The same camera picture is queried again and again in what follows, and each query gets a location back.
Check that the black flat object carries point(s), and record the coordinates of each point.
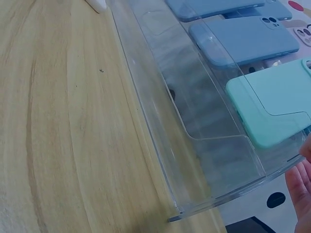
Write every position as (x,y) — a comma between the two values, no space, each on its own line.
(250,225)

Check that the person's right thumb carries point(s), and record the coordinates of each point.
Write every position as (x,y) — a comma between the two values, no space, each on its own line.
(306,149)

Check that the person's right fingers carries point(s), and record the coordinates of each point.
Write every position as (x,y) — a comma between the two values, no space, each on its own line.
(295,183)

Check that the person's right hand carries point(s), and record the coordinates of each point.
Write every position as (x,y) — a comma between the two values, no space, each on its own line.
(301,204)

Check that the pink phone case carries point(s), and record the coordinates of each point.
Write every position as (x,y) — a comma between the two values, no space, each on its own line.
(298,40)

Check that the white rounded object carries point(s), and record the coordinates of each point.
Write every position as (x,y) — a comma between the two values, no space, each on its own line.
(99,4)

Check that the mint green phone case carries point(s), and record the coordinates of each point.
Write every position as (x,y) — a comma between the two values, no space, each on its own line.
(279,97)

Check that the clear plastic organizer box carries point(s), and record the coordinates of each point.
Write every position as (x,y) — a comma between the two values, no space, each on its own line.
(218,165)

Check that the blue phone case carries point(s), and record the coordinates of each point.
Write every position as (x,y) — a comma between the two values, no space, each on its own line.
(213,6)
(243,41)
(279,11)

